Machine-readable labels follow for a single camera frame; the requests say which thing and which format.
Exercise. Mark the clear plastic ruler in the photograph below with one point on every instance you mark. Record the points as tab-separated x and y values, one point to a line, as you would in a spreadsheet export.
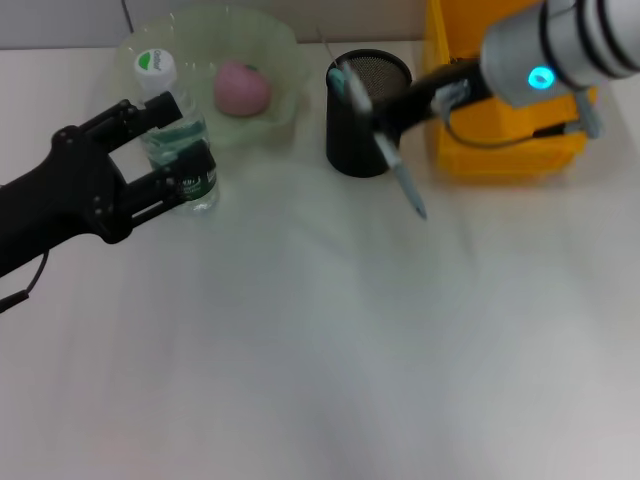
330	50

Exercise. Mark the clear bottle green label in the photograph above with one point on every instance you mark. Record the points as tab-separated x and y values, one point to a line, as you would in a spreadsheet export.
155	65

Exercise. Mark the green translucent fruit plate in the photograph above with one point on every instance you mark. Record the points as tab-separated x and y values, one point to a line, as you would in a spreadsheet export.
280	75

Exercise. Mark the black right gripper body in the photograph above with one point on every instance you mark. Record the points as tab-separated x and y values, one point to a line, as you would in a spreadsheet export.
430	97

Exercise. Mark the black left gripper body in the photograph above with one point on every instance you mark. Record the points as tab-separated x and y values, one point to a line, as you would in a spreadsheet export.
55	200

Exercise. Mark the black mesh pen holder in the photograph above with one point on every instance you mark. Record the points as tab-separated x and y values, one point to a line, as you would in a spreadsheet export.
350	145

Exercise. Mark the silver pen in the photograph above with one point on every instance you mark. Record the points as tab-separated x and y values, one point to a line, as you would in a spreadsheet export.
407	185

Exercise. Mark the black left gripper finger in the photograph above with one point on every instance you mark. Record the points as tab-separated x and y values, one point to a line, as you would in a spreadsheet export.
162	107
197	170

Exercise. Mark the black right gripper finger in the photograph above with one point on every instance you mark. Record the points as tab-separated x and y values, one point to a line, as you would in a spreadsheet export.
382	111
392	131

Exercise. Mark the yellow plastic bin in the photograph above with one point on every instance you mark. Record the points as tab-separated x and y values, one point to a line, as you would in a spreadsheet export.
500	160

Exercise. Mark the pink toy peach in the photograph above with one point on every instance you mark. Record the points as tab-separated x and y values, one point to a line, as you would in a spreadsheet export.
242	90

